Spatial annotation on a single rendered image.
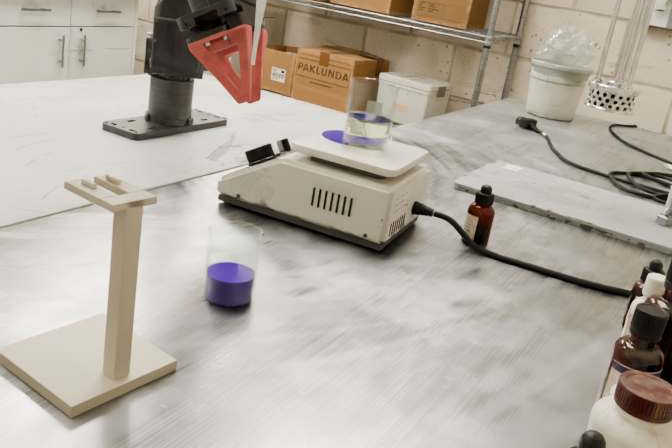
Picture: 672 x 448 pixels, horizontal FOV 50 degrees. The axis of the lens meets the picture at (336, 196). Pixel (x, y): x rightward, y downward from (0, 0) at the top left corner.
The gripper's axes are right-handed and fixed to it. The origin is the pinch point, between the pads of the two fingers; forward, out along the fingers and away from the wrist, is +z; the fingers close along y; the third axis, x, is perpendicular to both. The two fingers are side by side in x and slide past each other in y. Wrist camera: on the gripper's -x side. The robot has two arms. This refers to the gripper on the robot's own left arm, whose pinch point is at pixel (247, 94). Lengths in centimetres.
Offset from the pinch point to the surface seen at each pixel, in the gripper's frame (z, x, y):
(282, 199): 11.9, -1.1, -3.4
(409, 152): 11.4, -14.6, 2.5
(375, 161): 11.0, -11.9, -4.2
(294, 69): -29, 48, 230
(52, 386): 16.7, 5.0, -39.2
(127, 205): 7.9, -3.3, -38.8
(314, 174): 10.3, -5.6, -4.6
